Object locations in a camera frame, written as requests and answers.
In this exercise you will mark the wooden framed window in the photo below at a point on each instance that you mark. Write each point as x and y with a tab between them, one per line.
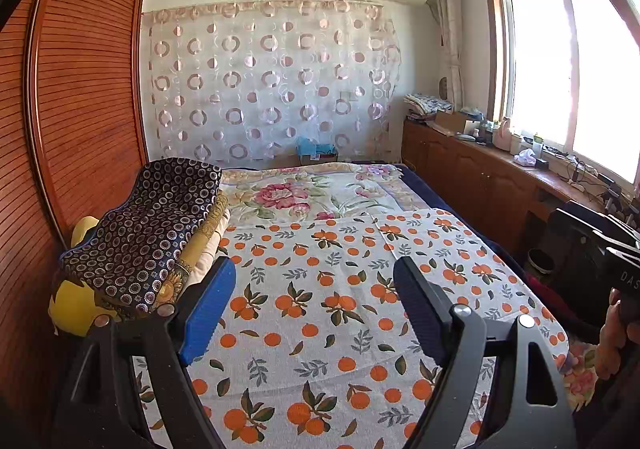
570	79

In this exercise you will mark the beige tied window curtain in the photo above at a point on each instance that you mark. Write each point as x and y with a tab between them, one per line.
450	39

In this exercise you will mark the dark waste bin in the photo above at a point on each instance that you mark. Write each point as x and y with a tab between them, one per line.
540	261

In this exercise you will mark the navy mattress cover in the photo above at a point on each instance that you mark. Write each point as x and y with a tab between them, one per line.
440	199

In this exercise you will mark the blue box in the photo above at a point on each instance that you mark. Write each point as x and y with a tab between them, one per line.
316	149

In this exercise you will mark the wooden slatted wardrobe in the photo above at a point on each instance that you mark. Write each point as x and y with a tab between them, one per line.
75	129

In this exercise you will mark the stack of folded cloths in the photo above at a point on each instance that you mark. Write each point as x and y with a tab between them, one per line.
427	105

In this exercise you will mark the pink bottle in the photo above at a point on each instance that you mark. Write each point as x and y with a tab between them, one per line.
505	134

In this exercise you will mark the cardboard box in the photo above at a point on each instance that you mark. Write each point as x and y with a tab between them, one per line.
450	123

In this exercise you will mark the orange fruit print bed sheet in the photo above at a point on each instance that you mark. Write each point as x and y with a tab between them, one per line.
325	304

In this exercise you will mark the navy circle-patterned pajama top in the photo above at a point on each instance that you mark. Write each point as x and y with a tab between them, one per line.
145	229

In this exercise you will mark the floral blanket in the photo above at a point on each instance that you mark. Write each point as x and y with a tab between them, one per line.
300	194

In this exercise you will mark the gold patterned pillow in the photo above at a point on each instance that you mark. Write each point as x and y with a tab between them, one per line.
195	244

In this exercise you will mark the person's right hand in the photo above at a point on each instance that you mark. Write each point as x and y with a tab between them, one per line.
617	349

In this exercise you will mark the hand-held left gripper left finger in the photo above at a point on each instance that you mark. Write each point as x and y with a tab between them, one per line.
210	314

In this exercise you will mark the yellow plush toy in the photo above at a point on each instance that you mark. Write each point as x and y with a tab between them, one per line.
70	304

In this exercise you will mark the long low wooden cabinet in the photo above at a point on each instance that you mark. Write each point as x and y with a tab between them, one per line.
475	179

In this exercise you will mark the circle-patterned sheer curtain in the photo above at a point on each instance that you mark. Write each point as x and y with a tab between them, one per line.
270	84

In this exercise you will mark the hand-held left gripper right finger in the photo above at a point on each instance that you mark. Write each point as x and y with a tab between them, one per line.
420	309

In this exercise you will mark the white crumpled tissue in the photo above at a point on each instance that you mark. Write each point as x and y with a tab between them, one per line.
525	157

